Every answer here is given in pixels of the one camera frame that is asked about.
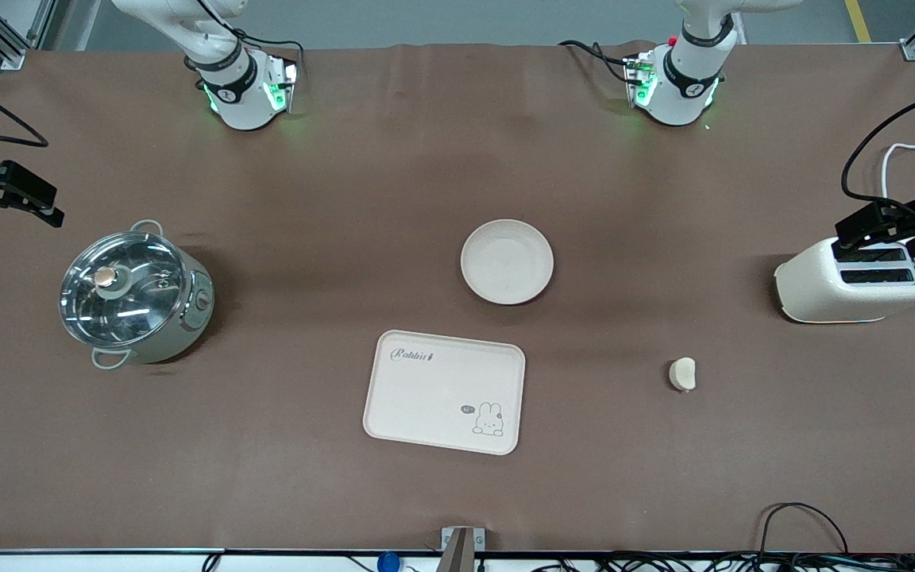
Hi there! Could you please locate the cream two-slot toaster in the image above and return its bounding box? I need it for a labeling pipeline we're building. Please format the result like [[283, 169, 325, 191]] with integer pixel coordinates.
[[774, 237, 915, 324]]

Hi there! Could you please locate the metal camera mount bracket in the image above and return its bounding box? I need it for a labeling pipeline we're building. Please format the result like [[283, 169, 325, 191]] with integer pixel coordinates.
[[440, 526, 487, 572]]

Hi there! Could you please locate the cream rabbit print tray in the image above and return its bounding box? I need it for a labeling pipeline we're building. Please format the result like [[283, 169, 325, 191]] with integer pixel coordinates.
[[362, 330, 526, 456]]

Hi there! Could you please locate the brown table cloth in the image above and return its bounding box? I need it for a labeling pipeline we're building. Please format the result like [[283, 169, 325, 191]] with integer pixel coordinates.
[[0, 41, 915, 555]]

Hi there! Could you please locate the black right arm base cable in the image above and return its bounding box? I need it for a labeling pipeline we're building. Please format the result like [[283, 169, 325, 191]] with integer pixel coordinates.
[[207, 0, 306, 68]]

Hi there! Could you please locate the black arm base cable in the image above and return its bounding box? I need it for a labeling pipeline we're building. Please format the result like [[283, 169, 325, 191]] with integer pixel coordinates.
[[559, 40, 635, 84], [207, 0, 306, 68]]

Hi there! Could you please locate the glass pot lid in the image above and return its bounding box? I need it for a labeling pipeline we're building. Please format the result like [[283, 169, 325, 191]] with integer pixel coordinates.
[[59, 230, 189, 350]]

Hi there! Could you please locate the black cable bundle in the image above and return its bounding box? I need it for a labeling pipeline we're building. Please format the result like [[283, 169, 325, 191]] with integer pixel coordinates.
[[505, 552, 915, 572]]

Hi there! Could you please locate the black left arm base cable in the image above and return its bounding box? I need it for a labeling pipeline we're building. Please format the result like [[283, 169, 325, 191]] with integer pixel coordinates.
[[559, 40, 635, 84]]

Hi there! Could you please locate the cream round plate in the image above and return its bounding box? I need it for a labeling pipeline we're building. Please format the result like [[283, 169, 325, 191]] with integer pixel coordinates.
[[460, 219, 555, 306]]

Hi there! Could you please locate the black looped cable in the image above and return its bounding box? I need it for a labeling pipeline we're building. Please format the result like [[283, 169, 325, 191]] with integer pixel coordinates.
[[758, 502, 850, 555]]

